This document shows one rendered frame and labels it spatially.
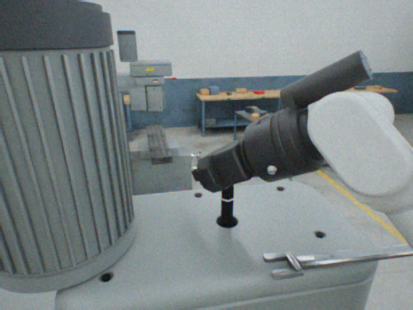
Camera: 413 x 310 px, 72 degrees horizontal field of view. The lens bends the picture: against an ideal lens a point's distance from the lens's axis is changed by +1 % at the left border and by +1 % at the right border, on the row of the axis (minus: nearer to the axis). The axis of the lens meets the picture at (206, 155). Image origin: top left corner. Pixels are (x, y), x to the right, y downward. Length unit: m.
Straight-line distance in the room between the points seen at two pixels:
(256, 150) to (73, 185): 0.22
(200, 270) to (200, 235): 0.07
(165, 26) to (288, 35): 2.93
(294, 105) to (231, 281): 0.24
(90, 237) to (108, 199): 0.05
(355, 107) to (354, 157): 0.05
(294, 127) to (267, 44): 7.10
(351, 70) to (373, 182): 0.12
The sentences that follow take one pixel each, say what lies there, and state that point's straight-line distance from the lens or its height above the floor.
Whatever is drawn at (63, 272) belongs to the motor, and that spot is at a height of 1.92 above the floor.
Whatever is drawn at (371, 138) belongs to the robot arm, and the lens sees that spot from 0.30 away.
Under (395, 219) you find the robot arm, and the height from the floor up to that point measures 2.01.
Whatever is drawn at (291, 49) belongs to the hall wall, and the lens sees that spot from 7.70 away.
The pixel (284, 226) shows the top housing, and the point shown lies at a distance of 0.49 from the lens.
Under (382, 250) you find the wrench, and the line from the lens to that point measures 0.49.
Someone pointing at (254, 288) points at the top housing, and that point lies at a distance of 0.41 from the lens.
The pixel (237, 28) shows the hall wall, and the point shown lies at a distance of 7.17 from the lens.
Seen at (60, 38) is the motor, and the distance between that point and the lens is 0.31.
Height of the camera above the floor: 2.18
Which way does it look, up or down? 23 degrees down
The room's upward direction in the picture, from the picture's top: straight up
